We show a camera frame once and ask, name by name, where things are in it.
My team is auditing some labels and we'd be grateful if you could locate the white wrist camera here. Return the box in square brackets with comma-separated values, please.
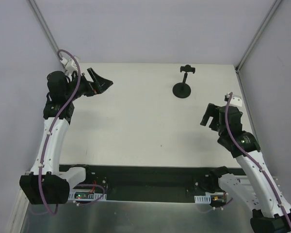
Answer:
[60, 57, 78, 76]
[225, 93, 243, 107]

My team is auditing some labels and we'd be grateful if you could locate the right aluminium frame post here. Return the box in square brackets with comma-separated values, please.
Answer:
[235, 0, 283, 74]

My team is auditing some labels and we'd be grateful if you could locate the aluminium frame post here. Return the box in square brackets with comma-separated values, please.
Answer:
[27, 0, 59, 53]
[235, 0, 283, 74]

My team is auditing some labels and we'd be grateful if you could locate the black phone stand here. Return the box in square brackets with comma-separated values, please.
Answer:
[172, 65, 195, 99]

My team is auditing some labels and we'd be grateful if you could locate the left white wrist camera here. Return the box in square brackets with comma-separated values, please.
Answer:
[60, 57, 78, 76]

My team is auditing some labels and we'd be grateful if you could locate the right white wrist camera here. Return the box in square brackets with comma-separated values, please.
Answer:
[225, 93, 243, 107]

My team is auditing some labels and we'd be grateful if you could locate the left aluminium frame post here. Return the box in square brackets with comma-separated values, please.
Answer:
[27, 0, 59, 53]

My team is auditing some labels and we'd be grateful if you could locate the white cable duct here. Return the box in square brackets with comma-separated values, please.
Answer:
[68, 191, 107, 202]
[194, 195, 211, 204]

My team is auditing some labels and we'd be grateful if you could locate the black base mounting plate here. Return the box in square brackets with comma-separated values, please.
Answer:
[59, 164, 236, 202]

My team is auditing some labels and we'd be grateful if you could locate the right white cable duct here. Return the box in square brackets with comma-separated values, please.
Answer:
[194, 195, 211, 204]

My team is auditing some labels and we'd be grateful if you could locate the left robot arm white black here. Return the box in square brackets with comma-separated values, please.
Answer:
[19, 68, 113, 205]

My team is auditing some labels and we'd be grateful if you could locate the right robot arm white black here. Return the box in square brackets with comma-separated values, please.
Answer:
[200, 103, 291, 233]

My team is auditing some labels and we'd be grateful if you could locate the left white cable duct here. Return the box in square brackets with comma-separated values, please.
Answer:
[68, 191, 107, 202]

